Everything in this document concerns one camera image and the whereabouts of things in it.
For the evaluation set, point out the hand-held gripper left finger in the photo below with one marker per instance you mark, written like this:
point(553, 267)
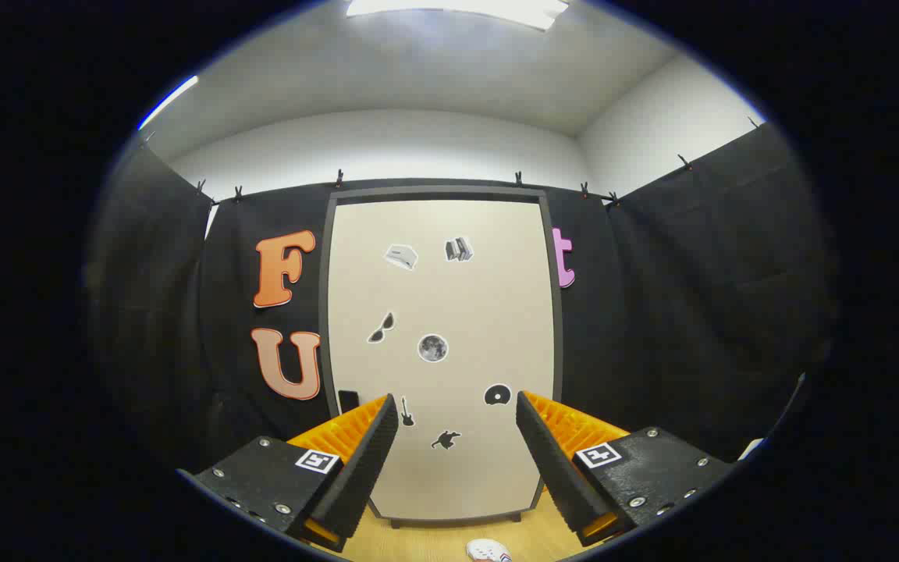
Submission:
point(375, 453)

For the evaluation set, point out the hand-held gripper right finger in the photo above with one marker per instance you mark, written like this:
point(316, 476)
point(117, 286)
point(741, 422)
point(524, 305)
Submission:
point(547, 460)

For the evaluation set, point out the white striped shoe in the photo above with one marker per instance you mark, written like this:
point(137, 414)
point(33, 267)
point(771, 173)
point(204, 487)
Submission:
point(487, 550)

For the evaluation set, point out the beige shoe cabinet door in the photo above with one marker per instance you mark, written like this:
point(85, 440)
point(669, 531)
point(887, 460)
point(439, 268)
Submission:
point(449, 297)

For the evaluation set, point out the grey shoe cabinet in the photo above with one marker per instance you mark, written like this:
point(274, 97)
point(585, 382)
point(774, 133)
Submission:
point(434, 192)

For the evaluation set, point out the black backdrop cloth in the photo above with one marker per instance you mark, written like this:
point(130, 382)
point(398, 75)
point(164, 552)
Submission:
point(691, 312)

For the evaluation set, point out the row of black cloth clips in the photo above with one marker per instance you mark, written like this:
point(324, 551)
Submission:
point(339, 178)

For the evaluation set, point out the ceiling light panel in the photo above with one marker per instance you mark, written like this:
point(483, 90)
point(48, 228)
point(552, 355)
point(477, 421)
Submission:
point(457, 9)

